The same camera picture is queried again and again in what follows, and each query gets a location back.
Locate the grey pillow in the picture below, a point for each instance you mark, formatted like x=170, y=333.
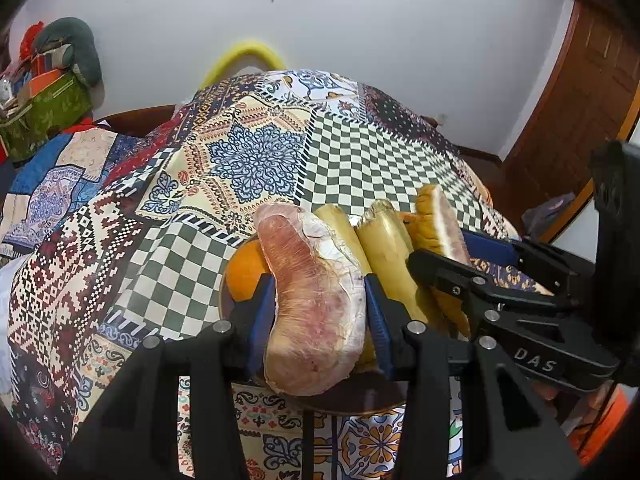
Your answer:
x=82, y=45

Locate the grey bag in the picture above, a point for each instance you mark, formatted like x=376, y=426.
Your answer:
x=547, y=215

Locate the yellow banana piece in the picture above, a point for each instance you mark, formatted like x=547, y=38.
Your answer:
x=340, y=230
x=385, y=250

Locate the peeled pomelo segment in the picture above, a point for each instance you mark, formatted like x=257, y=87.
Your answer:
x=310, y=310

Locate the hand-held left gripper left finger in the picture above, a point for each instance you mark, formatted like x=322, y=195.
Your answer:
x=265, y=310

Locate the red plastic bag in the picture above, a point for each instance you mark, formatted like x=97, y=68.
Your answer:
x=31, y=35

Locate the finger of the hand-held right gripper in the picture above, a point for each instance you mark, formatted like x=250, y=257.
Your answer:
x=450, y=277
x=492, y=249

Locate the patchwork blanket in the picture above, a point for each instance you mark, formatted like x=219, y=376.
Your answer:
x=50, y=195

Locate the dark round plate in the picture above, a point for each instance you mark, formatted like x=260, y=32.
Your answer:
x=350, y=396

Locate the green storage box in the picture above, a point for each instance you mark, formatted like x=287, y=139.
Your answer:
x=50, y=110

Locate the orange box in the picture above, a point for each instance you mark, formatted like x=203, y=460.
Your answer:
x=47, y=82

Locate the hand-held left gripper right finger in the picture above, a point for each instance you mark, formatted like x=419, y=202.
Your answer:
x=380, y=320

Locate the wooden bed frame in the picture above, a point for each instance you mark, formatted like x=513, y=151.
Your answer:
x=135, y=120

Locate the wooden door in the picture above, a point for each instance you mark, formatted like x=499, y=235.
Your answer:
x=575, y=100

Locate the patchwork tablecloth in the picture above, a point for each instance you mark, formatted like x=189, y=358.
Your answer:
x=250, y=160

